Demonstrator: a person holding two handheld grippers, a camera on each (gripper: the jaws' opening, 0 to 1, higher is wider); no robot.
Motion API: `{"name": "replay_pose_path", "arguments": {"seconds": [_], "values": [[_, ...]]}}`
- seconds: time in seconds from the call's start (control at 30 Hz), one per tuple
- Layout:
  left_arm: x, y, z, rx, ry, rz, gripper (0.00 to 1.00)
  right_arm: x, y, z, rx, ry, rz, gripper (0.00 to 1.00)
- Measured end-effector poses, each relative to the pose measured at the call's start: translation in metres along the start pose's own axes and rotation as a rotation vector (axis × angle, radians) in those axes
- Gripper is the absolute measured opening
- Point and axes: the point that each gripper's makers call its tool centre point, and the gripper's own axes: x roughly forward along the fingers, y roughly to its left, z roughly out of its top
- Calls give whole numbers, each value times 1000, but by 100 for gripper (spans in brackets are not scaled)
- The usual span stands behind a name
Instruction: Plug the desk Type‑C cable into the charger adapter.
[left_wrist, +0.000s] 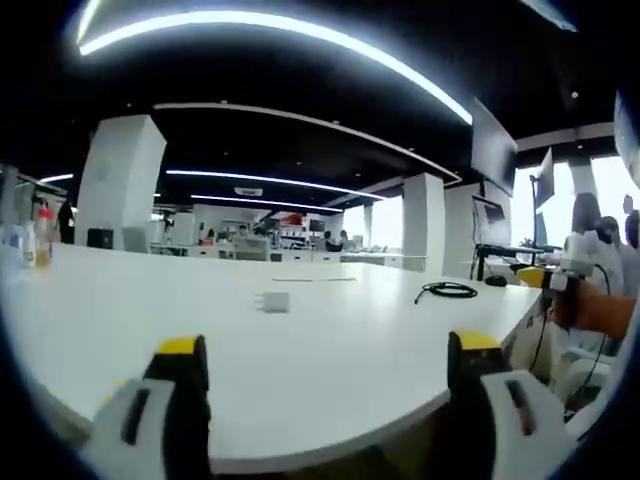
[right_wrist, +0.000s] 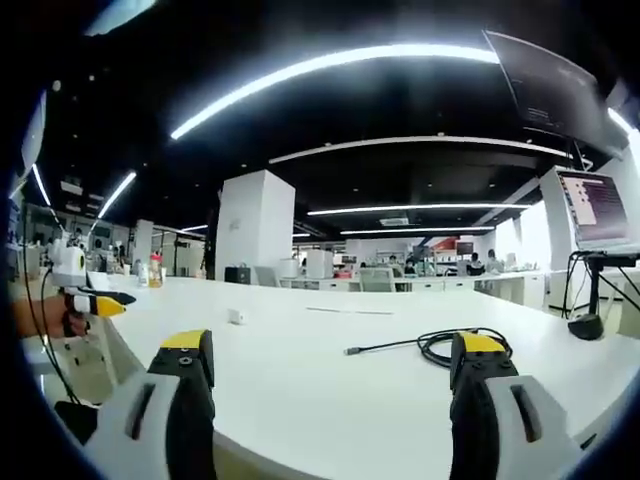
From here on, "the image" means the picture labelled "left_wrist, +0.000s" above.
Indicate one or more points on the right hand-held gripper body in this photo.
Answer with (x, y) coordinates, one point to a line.
(575, 260)

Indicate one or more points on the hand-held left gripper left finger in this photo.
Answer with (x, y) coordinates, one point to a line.
(150, 415)

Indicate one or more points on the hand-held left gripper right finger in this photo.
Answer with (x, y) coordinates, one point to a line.
(505, 415)

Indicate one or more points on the white charger adapter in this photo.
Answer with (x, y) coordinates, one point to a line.
(274, 302)

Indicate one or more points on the white desk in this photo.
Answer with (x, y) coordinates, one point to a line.
(280, 360)

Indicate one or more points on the person's right hand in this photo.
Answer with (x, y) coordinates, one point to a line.
(564, 307)

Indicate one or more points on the black laptop stand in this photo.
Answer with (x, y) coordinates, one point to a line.
(505, 260)

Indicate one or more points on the black computer mouse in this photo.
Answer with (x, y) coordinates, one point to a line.
(496, 280)

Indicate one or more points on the black laptop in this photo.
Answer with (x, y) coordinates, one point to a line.
(492, 222)

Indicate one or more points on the large black monitor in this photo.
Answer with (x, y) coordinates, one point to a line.
(492, 147)

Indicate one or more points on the black box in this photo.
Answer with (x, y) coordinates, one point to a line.
(100, 237)

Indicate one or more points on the orange juice bottle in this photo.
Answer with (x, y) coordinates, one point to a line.
(44, 239)

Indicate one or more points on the clear plastic bottle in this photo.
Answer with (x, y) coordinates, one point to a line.
(27, 245)

